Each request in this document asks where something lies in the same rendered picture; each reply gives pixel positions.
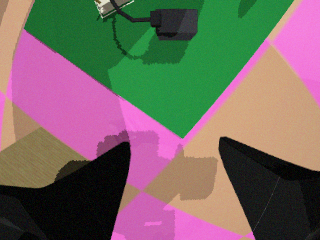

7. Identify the black cable with plug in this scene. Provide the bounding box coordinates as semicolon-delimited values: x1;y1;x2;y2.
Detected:
109;0;199;41

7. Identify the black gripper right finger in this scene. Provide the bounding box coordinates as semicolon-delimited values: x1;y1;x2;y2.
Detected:
217;136;320;240

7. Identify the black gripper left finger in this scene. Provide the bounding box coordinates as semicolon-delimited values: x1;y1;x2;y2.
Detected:
0;141;131;240

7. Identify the green circuit board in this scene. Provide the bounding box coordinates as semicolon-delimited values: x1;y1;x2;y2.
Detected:
24;0;293;140

